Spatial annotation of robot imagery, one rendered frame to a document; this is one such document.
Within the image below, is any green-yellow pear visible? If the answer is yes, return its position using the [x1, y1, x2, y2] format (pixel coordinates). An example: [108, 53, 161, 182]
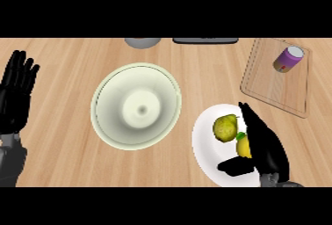
[211, 113, 241, 143]

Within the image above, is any pale cream bowl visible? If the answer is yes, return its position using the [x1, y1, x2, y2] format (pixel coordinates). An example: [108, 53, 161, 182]
[90, 62, 183, 151]

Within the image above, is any white plate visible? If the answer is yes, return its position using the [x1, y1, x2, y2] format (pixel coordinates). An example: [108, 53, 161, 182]
[191, 103, 263, 188]

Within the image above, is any wooden cutting board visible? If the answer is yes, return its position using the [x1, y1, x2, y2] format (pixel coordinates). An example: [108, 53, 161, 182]
[239, 38, 313, 120]

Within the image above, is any purple can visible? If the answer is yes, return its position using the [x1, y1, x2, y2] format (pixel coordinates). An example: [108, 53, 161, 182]
[273, 46, 306, 74]

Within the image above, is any yellow lemon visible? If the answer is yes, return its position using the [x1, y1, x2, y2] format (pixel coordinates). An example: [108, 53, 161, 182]
[235, 131, 254, 159]

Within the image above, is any dark grey flat appliance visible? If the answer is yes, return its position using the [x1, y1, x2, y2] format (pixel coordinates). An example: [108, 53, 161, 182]
[171, 38, 241, 45]

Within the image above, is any grey round object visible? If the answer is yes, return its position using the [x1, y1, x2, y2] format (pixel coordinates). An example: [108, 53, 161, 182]
[124, 38, 163, 49]

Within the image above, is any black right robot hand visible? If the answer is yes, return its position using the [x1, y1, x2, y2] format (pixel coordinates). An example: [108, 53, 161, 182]
[217, 101, 291, 181]

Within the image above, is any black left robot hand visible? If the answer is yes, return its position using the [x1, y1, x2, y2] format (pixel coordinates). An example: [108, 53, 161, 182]
[0, 49, 42, 135]

